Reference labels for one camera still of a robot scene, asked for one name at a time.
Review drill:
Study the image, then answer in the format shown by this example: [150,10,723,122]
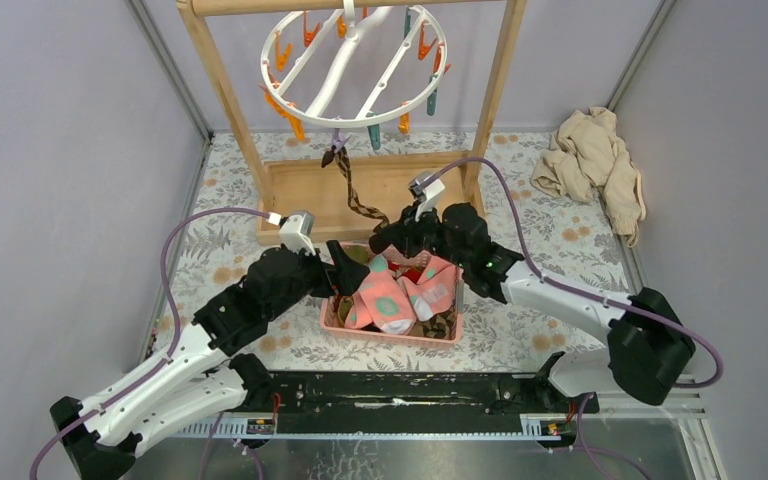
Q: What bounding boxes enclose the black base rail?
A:
[231,371,599,435]

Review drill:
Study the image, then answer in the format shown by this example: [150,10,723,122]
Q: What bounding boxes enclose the brown beige argyle sock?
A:
[321,146,389,232]

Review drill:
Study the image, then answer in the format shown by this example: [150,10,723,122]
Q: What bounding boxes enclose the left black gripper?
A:
[265,242,370,324]

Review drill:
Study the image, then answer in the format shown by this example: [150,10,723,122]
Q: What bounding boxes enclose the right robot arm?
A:
[369,203,696,412]

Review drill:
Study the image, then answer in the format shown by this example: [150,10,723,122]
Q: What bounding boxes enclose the pink sock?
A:
[344,254,417,335]
[397,256,459,321]

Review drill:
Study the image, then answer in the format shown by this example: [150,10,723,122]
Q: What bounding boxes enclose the plain red sock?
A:
[388,263,424,285]

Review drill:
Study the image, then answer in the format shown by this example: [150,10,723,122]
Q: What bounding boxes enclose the beige crumpled cloth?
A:
[531,107,647,248]

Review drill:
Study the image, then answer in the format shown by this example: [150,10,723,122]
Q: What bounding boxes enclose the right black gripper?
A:
[380,199,469,270]

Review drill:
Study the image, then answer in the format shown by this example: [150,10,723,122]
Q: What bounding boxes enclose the floral table mat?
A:
[146,132,630,372]

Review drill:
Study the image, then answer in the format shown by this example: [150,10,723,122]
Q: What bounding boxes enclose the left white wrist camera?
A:
[267,210,316,255]

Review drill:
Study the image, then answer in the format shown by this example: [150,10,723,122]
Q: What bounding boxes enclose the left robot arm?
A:
[50,240,370,479]

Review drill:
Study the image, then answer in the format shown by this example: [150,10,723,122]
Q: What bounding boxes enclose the pink plastic basket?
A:
[320,247,464,349]

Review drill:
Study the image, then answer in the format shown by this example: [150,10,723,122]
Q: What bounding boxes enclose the wooden hanger rack frame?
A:
[177,0,527,242]

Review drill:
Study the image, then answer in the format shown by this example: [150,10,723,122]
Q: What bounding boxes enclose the white round clip hanger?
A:
[258,1,451,133]

